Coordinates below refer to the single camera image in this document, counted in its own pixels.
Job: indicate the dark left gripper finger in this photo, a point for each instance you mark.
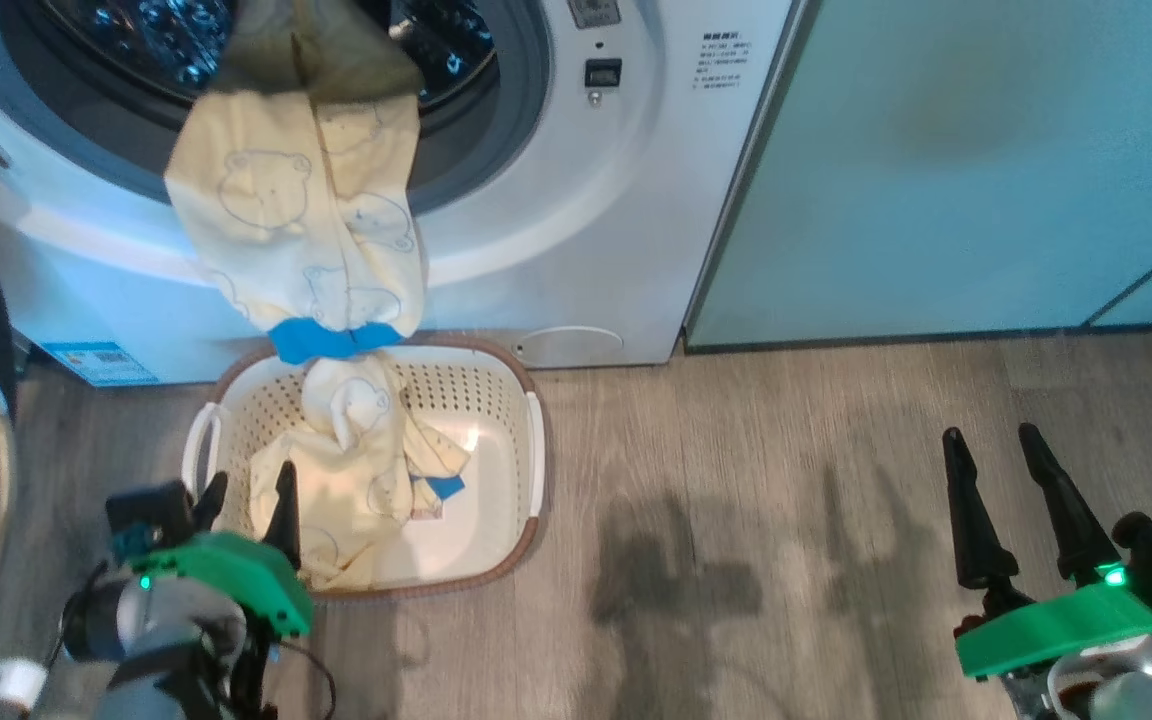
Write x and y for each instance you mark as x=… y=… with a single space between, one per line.
x=284 y=520
x=210 y=510

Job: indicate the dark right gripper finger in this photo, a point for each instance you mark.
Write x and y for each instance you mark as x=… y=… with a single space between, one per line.
x=1076 y=530
x=976 y=540

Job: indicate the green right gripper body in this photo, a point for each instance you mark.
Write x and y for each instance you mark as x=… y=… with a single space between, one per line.
x=1066 y=625

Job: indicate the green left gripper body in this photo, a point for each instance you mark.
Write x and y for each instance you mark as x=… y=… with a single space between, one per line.
x=246 y=570

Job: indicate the cream bear-print pants blue cuffs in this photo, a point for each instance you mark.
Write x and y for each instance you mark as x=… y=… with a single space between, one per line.
x=286 y=220

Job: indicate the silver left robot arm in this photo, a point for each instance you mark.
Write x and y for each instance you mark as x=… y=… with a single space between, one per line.
x=156 y=620

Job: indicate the pale green cabinet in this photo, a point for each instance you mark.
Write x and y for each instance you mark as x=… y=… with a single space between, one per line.
x=936 y=180

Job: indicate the white front-load washing machine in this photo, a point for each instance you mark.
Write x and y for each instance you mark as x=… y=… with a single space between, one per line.
x=556 y=220

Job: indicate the blue energy label sticker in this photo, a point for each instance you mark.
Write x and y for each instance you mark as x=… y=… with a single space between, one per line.
x=101 y=365

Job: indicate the cream perforated laundry basket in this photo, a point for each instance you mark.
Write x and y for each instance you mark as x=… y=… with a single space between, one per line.
x=496 y=470

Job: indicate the round white filter cover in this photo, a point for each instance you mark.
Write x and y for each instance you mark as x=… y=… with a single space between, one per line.
x=571 y=347

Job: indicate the grey warning sticker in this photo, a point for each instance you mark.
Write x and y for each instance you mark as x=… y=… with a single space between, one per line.
x=594 y=12

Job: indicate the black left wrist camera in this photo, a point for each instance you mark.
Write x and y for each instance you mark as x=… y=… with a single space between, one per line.
x=151 y=510

